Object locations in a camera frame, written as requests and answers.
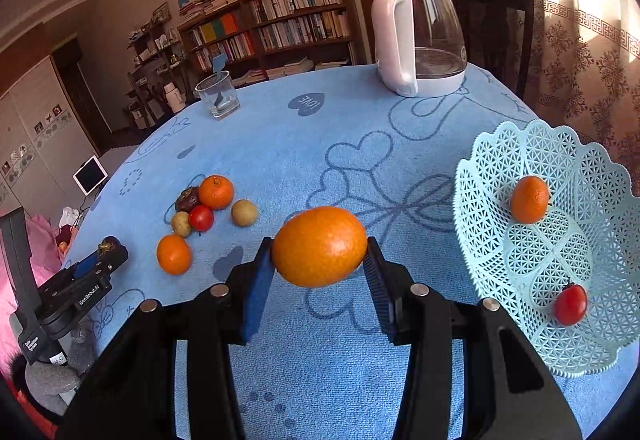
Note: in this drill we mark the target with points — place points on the small yellowish round fruit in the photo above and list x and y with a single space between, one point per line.
244 213
180 224

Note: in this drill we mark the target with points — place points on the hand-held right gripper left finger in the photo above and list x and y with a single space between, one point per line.
255 300

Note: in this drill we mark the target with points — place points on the wooden bookshelf with books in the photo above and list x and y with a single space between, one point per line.
290 20

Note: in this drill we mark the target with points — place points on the blue printed tablecloth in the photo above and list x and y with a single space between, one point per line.
325 160

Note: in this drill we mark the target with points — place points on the white tablet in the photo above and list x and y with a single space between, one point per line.
90 174

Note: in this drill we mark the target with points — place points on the clear drinking glass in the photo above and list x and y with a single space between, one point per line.
217 95

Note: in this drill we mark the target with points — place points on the red tomato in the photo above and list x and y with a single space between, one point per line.
201 218
570 305

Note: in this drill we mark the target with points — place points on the cream patterned curtain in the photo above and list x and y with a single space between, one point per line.
575 45

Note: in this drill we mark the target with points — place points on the small tangerine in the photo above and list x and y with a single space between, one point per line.
174 254
216 191
530 199

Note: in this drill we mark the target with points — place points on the large orange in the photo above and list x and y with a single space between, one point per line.
320 247

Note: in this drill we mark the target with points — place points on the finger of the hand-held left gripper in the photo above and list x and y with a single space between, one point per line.
86 264
114 264

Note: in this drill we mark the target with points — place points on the white wardrobe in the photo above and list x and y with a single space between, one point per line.
30 120

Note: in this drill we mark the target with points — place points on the dark open shelving rack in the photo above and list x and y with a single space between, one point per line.
155 70

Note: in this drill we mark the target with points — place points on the blue paper tag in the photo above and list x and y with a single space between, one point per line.
218 65

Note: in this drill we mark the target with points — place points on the dark wooden chair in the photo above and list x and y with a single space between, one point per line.
500 30

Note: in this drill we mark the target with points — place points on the light blue plastic basket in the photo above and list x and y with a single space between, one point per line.
540 245

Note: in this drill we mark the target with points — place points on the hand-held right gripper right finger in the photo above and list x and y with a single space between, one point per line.
380 295

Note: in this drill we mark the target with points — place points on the pink cloth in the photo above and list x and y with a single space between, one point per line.
42 240

